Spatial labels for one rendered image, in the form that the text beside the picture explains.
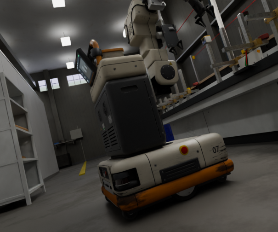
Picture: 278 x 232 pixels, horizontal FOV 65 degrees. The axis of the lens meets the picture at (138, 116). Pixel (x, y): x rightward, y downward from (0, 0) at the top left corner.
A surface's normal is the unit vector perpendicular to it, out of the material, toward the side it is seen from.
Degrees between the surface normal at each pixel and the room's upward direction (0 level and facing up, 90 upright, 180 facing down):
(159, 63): 90
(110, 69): 90
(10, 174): 90
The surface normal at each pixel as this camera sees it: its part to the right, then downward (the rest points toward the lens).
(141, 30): 0.31, -0.19
